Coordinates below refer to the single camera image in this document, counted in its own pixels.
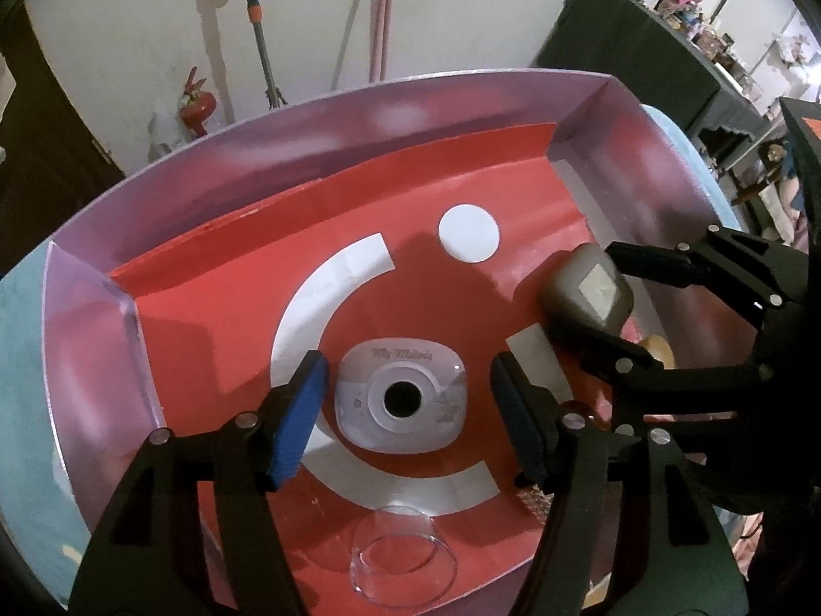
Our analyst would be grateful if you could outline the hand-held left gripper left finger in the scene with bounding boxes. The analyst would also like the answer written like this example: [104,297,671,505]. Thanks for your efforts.
[67,350,329,616]

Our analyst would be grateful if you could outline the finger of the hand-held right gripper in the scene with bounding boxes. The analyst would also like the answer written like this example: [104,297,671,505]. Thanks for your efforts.
[579,324,780,440]
[604,224,810,315]

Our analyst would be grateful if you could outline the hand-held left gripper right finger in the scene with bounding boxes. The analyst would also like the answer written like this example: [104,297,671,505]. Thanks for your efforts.
[491,353,748,616]

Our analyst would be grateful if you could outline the orange round disc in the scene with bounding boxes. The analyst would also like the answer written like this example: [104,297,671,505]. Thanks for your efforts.
[641,335,676,368]

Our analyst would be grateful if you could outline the grey square case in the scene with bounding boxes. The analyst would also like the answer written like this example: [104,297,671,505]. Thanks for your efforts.
[539,244,636,338]

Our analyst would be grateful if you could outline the white rounded earbud case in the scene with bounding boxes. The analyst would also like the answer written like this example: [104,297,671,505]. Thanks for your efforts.
[335,335,468,453]

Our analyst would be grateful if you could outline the brown jar with red lid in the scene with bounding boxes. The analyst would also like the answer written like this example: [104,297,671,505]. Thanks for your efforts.
[516,399,607,530]

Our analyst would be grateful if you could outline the clear glass cup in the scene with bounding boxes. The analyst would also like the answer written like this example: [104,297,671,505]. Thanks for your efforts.
[349,506,459,605]

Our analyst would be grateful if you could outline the purple cardboard box red bottom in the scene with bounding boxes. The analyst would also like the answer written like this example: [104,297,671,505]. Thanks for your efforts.
[42,67,748,610]

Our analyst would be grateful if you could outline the dark cloth covered table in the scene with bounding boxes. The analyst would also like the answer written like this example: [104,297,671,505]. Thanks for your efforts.
[532,0,790,168]

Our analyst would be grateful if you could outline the row of cosmetics bottles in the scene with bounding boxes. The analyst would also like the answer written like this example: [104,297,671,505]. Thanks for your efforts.
[577,0,821,91]

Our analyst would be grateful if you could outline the red fire extinguisher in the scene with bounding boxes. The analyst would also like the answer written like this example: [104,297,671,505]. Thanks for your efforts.
[180,66,216,139]

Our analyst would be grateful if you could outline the pink poles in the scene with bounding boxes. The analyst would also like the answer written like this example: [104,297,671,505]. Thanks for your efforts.
[368,0,402,81]

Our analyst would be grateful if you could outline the dark wooden door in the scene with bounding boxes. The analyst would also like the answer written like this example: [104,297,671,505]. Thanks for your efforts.
[0,0,126,277]

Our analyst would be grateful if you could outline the mop handle orange grips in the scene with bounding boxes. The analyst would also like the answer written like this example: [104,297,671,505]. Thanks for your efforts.
[240,0,286,107]

